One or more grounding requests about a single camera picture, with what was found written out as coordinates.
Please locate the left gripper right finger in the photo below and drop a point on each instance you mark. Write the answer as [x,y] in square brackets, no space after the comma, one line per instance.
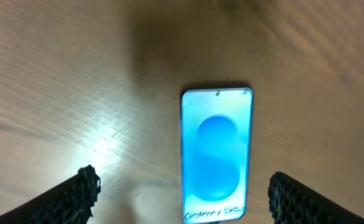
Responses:
[295,203]

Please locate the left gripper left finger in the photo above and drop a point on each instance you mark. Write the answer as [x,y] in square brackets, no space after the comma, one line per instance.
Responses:
[69,202]

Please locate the blue screen Samsung smartphone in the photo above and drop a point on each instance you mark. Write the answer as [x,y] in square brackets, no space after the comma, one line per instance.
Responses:
[215,134]

